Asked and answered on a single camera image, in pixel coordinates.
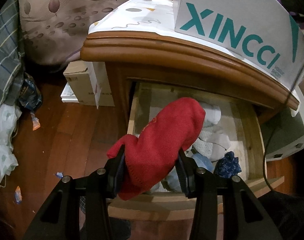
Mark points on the grey knit sock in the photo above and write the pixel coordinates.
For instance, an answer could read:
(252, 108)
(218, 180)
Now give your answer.
(204, 146)

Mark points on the white shoe box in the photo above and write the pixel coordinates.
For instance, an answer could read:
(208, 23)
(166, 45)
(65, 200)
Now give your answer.
(237, 12)

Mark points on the dark blue patterned garment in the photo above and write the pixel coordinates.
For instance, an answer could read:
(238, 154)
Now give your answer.
(228, 166)

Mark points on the white patterned table cover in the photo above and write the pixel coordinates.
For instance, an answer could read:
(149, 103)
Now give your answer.
(132, 15)

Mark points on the blue white wrapper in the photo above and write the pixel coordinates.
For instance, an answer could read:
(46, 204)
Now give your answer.
(58, 175)

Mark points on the light grey cloth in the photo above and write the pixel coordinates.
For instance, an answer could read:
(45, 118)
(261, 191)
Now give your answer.
(220, 145)

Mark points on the light blue garment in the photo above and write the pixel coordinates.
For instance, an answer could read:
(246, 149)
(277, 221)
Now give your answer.
(202, 162)

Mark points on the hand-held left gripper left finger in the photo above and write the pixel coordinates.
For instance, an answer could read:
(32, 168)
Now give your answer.
(114, 170)

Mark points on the cardboard box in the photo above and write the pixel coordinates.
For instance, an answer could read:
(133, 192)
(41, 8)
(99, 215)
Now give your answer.
(76, 80)

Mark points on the white plastic bag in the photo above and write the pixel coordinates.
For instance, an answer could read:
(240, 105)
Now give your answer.
(1, 142)

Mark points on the orange candy wrapper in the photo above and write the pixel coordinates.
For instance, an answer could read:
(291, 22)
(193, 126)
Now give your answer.
(35, 125)

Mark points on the red knitted sock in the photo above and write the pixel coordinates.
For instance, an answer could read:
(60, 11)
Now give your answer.
(162, 140)

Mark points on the orange blue wrapper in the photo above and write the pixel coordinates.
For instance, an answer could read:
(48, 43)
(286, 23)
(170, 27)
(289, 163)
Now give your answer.
(18, 196)

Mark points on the blue crumpled packet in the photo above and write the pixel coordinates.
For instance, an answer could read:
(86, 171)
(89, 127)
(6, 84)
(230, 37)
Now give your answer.
(29, 95)

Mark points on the white rolled garment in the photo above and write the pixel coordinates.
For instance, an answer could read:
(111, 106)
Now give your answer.
(213, 113)

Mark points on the dark cloth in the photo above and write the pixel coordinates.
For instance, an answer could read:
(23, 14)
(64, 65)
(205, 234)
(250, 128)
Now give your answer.
(287, 215)

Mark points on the white flat board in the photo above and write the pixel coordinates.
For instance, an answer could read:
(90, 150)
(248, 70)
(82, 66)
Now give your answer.
(68, 96)

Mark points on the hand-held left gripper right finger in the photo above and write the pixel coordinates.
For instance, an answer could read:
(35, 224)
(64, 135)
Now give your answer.
(185, 177)

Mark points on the grey plaid cloth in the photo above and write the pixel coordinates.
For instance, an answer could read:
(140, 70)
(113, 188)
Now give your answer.
(4, 55)

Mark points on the wooden drawer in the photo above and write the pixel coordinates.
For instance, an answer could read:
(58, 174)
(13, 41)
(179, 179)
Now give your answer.
(252, 142)

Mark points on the grey box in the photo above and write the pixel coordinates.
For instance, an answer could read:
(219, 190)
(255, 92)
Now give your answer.
(287, 130)

